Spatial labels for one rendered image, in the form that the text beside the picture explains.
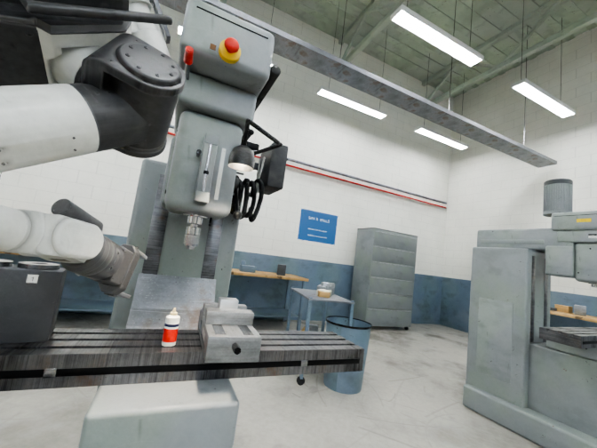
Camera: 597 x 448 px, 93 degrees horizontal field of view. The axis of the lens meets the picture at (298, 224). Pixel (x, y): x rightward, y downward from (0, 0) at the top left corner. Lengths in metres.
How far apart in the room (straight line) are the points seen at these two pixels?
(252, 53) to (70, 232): 0.68
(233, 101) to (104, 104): 0.58
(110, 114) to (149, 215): 0.94
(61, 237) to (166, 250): 0.83
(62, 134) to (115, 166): 4.95
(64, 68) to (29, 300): 0.66
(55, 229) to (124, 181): 4.77
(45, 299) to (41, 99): 0.67
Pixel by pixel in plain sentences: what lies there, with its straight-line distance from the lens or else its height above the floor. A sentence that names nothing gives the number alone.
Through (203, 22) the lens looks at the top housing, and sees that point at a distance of 0.99.
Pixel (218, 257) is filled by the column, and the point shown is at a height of 1.17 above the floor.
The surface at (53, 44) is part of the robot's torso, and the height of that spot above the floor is 1.45.
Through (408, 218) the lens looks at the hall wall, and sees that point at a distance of 7.49.
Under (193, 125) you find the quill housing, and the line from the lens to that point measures 0.99.
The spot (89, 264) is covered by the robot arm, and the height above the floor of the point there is 1.15.
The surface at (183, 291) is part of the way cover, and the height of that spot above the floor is 1.01.
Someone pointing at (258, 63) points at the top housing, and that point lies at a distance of 0.98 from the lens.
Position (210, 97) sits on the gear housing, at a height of 1.67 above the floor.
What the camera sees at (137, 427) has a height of 0.79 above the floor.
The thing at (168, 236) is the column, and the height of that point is 1.23.
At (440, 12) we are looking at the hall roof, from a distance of 7.29.
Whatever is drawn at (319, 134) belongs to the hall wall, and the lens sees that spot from 6.37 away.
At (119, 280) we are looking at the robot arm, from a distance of 0.78.
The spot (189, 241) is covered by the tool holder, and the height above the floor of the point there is 1.22.
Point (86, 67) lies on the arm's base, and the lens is 0.49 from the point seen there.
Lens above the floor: 1.21
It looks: 7 degrees up
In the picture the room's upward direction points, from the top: 7 degrees clockwise
